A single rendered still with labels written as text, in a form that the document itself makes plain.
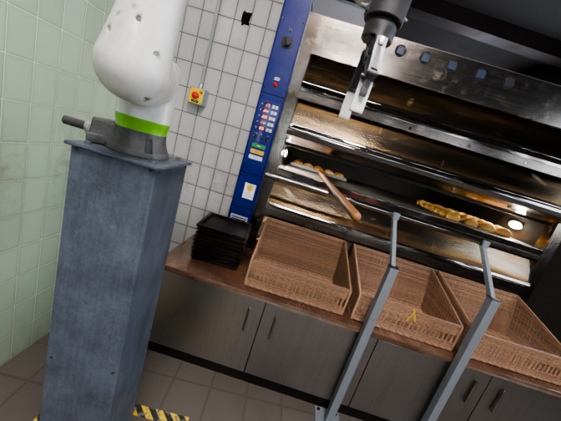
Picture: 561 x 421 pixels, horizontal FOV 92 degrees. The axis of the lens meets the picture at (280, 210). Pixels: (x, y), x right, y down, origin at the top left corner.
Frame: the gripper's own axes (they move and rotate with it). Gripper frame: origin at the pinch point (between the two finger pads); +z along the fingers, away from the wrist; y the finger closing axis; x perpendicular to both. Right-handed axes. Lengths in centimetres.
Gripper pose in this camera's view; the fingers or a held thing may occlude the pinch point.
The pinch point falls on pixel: (350, 111)
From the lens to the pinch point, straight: 75.4
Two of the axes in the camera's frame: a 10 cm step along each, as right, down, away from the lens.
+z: -3.1, 9.3, 2.2
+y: -0.2, 2.2, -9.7
